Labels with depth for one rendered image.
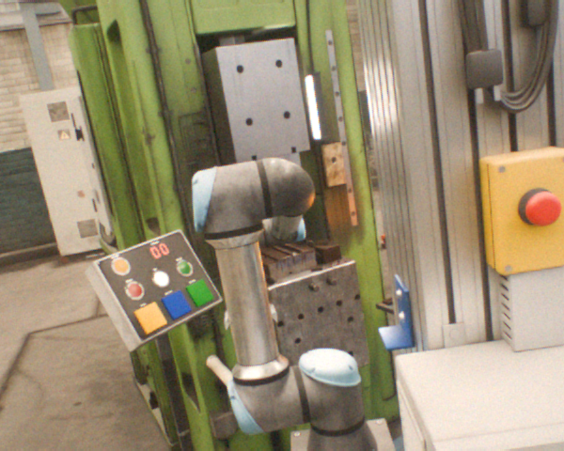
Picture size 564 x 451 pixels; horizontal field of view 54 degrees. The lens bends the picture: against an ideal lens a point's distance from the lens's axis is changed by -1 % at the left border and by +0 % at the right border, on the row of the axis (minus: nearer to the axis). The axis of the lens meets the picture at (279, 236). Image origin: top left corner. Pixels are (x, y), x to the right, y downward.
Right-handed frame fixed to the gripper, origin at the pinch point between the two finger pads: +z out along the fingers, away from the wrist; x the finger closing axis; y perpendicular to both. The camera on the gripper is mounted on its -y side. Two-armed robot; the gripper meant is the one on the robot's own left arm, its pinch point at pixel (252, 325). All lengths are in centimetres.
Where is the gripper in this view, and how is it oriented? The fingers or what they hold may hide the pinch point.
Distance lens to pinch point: 165.9
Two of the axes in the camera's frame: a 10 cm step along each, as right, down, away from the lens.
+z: 1.6, 9.6, 2.4
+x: 9.9, -1.6, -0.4
